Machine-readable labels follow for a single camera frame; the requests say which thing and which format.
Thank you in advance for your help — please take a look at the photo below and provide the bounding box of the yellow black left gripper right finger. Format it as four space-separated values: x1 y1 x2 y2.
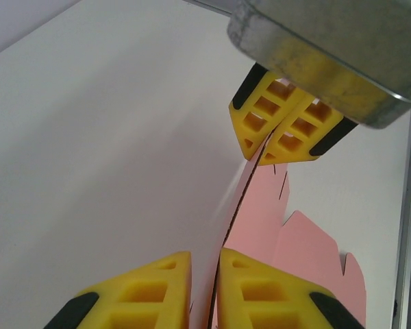
214 247 364 329

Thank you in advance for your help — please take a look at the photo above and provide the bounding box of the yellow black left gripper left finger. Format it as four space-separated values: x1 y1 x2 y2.
42 250 192 329

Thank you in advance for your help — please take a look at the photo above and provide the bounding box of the pink paper box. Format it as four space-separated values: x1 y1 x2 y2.
188 132 369 329

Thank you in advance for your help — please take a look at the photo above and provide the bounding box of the aluminium side frame rail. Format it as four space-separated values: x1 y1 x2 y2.
390 102 411 329

